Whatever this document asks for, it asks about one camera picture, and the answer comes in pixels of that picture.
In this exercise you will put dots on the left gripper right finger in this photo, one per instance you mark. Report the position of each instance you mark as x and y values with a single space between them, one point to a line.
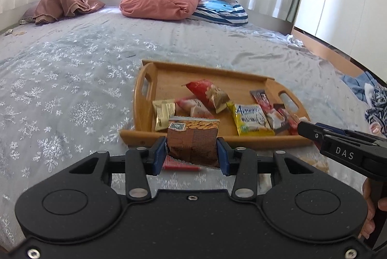
242 163

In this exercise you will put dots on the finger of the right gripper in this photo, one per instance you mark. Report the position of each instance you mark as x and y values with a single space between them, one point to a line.
327 129

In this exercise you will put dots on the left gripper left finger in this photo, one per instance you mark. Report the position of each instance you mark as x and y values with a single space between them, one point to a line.
140 162

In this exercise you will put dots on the yellow white America snack bag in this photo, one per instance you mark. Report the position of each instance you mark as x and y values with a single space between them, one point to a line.
250 120

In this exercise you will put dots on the brown almond snack bag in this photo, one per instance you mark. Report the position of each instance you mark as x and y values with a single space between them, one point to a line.
193 140

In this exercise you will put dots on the long red coffee packet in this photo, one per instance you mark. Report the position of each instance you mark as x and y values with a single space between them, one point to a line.
279 119

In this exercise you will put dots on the red nut snack bag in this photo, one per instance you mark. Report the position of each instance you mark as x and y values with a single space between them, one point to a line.
211 95

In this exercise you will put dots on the person right hand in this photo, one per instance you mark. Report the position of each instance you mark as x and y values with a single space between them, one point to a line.
369 225

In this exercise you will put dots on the red patterned cracker pack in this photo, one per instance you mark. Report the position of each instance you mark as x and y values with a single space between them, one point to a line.
173 164

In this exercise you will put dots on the blue patterned clothes pile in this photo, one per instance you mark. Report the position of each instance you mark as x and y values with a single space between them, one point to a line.
376 114

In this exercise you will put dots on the light blue cloth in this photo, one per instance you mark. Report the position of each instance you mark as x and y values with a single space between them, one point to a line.
357 84

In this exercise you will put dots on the wooden serving tray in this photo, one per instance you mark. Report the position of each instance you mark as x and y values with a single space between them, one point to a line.
159 80

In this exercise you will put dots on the gold candy packet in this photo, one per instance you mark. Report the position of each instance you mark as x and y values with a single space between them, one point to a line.
163 109

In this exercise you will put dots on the pink triangular snack packet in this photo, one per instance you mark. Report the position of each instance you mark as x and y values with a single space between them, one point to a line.
194 107

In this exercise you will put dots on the snowflake bed cover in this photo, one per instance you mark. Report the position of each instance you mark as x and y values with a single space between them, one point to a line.
67 87

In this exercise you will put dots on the white wardrobe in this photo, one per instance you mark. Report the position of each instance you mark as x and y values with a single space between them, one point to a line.
355 27

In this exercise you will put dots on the blue striped pillow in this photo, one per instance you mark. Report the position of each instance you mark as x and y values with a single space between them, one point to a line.
227 12

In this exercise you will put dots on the pink pillow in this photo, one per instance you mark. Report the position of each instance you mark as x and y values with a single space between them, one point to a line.
158 9

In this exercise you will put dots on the mauve crumpled blanket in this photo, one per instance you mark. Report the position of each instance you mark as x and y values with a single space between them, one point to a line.
50 11

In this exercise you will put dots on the wooden bed frame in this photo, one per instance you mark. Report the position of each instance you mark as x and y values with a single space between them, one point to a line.
337 60

